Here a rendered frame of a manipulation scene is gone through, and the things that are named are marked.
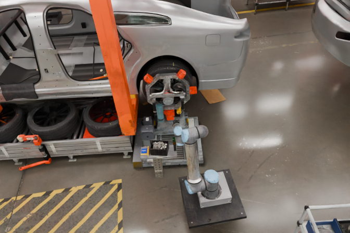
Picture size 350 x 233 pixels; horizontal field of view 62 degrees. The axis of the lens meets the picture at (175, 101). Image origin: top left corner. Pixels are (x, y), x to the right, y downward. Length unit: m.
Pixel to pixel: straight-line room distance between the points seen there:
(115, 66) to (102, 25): 0.45
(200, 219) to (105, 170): 1.50
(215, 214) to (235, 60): 1.78
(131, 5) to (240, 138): 2.31
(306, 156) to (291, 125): 0.59
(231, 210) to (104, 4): 2.35
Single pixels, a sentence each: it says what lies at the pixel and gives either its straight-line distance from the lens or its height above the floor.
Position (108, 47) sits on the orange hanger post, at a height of 1.76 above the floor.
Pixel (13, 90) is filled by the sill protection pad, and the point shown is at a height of 0.93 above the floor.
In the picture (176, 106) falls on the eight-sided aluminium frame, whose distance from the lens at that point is 3.82.
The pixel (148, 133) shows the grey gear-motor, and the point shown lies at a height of 0.38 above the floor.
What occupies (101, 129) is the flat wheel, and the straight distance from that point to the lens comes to 3.92.
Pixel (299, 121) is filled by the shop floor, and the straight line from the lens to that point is 4.72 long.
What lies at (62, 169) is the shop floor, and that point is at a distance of 4.28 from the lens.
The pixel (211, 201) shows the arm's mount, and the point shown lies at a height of 0.40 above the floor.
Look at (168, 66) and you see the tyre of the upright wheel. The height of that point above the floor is 1.17.
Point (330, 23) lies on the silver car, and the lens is 4.75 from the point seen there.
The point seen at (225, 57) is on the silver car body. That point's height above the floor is 1.23.
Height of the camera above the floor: 3.13
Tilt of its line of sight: 40 degrees down
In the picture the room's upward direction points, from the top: 4 degrees counter-clockwise
